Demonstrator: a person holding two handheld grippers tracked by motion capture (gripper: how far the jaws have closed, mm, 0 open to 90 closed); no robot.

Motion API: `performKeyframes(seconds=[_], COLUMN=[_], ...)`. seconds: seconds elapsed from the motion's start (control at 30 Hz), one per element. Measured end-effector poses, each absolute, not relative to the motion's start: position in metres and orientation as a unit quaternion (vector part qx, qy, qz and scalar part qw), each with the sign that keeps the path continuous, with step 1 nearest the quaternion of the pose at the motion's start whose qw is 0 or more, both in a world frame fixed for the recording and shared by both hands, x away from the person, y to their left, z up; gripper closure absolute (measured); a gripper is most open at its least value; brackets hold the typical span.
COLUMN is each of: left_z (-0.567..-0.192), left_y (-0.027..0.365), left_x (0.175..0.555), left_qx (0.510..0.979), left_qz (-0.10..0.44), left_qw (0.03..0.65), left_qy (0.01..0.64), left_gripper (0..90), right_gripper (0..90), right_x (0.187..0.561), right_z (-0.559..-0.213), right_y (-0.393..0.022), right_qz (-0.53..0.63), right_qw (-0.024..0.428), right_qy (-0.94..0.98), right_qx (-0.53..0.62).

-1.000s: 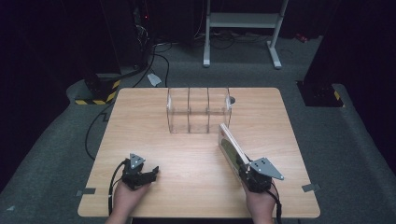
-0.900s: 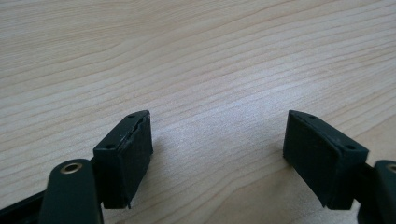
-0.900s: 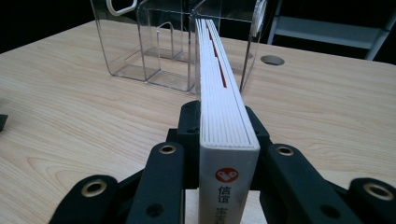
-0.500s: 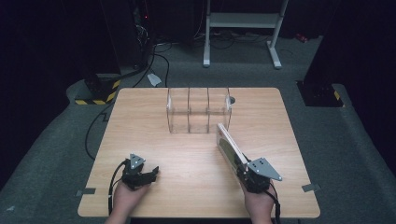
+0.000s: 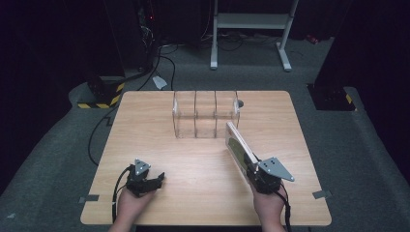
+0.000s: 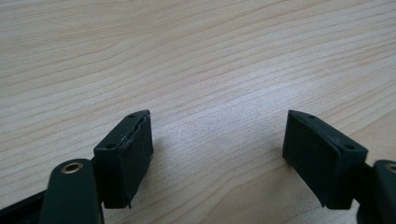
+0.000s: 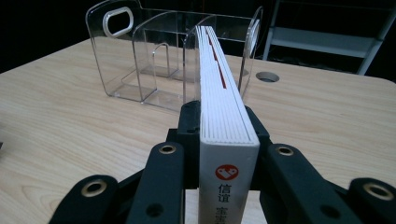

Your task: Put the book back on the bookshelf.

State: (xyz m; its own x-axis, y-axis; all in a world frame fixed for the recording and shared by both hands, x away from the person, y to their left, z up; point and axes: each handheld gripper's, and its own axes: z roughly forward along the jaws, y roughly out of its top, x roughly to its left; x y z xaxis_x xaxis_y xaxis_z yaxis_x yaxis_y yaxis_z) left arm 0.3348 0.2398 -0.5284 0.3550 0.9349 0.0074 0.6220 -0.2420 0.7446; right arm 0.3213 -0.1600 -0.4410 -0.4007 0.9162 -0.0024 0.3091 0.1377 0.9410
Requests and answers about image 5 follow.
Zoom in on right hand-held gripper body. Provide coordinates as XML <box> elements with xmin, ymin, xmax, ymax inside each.
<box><xmin>247</xmin><ymin>157</ymin><xmax>295</xmax><ymax>195</ymax></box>

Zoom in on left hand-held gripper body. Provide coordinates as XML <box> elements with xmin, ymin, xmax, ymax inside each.
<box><xmin>125</xmin><ymin>158</ymin><xmax>158</xmax><ymax>198</ymax></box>

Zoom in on picture book with green leaf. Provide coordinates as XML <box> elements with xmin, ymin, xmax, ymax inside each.
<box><xmin>224</xmin><ymin>121</ymin><xmax>261</xmax><ymax>186</ymax></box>

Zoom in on clear acrylic book rack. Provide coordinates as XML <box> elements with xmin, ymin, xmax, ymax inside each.
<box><xmin>171</xmin><ymin>90</ymin><xmax>242</xmax><ymax>140</ymax></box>

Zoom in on grey tape strip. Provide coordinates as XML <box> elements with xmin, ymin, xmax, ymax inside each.
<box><xmin>311</xmin><ymin>189</ymin><xmax>333</xmax><ymax>200</ymax></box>
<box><xmin>78</xmin><ymin>194</ymin><xmax>101</xmax><ymax>204</ymax></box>

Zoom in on white paper scrap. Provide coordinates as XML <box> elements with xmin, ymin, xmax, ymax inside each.
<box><xmin>152</xmin><ymin>75</ymin><xmax>168</xmax><ymax>90</ymax></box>

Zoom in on black yellow striped stand base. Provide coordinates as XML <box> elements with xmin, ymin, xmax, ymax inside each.
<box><xmin>76</xmin><ymin>74</ymin><xmax>126</xmax><ymax>110</ymax></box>

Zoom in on white metal stand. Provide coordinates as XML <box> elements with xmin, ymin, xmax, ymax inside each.
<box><xmin>210</xmin><ymin>0</ymin><xmax>300</xmax><ymax>73</ymax></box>

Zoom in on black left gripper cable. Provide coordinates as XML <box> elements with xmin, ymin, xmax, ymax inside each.
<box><xmin>111</xmin><ymin>164</ymin><xmax>135</xmax><ymax>224</ymax></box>

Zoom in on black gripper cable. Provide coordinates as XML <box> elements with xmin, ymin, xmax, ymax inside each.
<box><xmin>111</xmin><ymin>164</ymin><xmax>135</xmax><ymax>224</ymax></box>
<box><xmin>274</xmin><ymin>183</ymin><xmax>293</xmax><ymax>232</ymax></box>

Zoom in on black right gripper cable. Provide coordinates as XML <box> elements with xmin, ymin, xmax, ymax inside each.
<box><xmin>274</xmin><ymin>183</ymin><xmax>293</xmax><ymax>232</ymax></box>

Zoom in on thin black floor cable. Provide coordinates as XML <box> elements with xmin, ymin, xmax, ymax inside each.
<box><xmin>87</xmin><ymin>105</ymin><xmax>120</xmax><ymax>167</ymax></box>

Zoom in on looped black floor cable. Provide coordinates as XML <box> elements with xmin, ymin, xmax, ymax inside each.
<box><xmin>159</xmin><ymin>44</ymin><xmax>179</xmax><ymax>92</ymax></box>

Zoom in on black equipment tower with wires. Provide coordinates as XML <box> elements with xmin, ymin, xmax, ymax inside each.
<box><xmin>103</xmin><ymin>0</ymin><xmax>162</xmax><ymax>73</ymax></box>

